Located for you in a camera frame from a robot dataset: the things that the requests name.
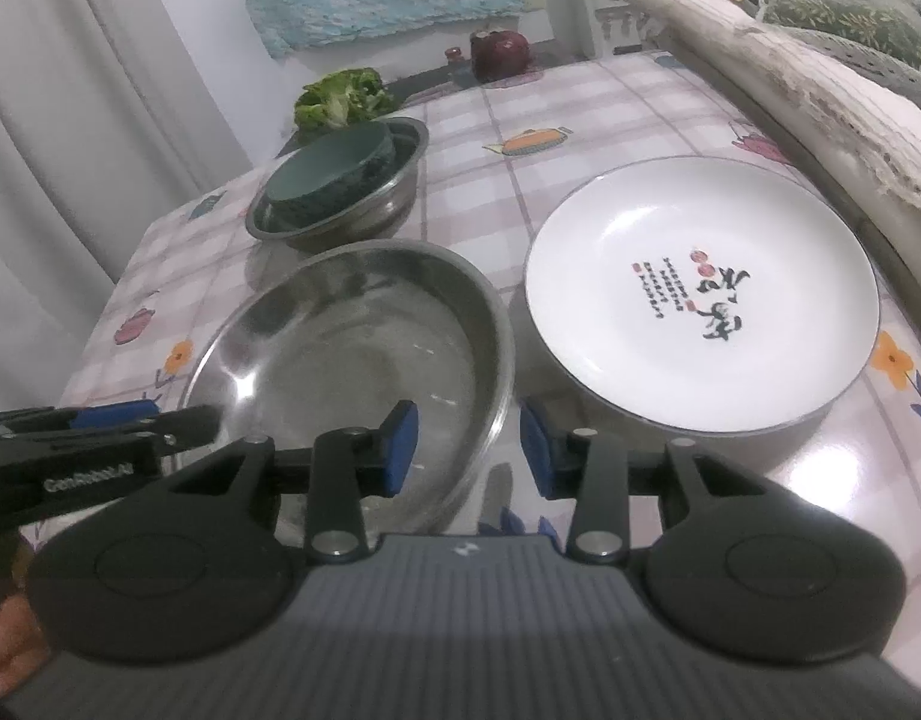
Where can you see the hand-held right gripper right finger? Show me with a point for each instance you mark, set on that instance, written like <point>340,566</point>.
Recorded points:
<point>535,450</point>

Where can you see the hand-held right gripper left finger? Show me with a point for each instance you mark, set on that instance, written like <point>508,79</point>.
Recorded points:
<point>402,450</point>

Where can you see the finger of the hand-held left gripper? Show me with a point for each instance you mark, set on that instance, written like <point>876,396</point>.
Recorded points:
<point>70,484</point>
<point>115,416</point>

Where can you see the large stainless steel bowl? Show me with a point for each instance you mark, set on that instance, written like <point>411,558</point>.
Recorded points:
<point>340,330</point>

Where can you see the white printed plate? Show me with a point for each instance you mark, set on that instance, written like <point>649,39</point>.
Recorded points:
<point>618,315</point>

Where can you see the small stainless steel bowl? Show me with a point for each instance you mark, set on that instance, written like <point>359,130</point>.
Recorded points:
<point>378,210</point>

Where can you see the green ceramic bowl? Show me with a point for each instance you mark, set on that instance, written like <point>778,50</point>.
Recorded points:
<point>325,172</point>

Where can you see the person's left hand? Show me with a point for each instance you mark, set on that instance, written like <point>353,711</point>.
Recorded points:
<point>10,637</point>

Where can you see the plaid printed tablecloth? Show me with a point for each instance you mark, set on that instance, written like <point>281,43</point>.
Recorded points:
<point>468,187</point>

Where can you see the white curtain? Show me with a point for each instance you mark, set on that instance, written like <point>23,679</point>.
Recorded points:
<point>93,90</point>

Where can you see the green lettuce head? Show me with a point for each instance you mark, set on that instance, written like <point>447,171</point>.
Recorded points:
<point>340,94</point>

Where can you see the dark side table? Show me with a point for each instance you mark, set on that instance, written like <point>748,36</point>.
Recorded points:
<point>423,86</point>

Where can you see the purple red cabbage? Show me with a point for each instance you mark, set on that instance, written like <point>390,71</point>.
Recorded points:
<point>501,56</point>

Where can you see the red jar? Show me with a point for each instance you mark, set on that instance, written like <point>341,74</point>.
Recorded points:
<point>454,58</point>

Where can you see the white water dispenser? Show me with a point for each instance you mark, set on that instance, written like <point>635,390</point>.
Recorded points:
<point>603,30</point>

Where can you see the white sofa cover cloth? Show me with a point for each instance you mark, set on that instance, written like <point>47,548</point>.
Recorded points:
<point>768,52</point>

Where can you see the green floral pillow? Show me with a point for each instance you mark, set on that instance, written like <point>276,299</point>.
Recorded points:
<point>843,7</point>

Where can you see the grey sofa frame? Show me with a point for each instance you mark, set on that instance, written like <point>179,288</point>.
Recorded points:
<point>843,187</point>

